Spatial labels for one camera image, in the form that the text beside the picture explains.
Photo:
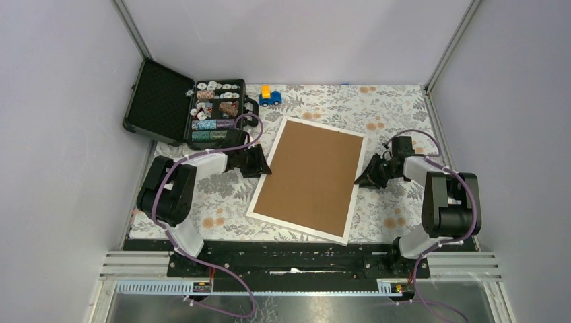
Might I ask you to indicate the aluminium corner post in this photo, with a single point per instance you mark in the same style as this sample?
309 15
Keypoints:
131 28
462 27

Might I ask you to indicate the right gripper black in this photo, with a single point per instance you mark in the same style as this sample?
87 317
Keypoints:
366 181

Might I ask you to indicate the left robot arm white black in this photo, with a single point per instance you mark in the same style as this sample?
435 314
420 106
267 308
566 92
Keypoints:
167 192

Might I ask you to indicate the black poker chip case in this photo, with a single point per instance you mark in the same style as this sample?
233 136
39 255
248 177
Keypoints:
171 108

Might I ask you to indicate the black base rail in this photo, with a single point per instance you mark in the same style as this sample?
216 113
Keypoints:
268 262

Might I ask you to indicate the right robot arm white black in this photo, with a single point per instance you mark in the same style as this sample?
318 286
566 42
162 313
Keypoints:
450 206

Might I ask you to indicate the left aluminium corner post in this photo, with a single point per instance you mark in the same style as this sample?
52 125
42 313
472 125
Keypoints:
131 28

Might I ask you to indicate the white slotted cable duct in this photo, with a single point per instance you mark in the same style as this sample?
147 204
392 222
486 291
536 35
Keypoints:
221 287

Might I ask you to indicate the right aluminium corner post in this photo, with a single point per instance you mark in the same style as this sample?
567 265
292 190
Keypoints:
462 27

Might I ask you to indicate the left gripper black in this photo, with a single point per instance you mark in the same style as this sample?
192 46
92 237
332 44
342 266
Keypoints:
260 166

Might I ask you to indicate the blue yellow toy truck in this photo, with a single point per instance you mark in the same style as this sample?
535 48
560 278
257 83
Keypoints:
269 97

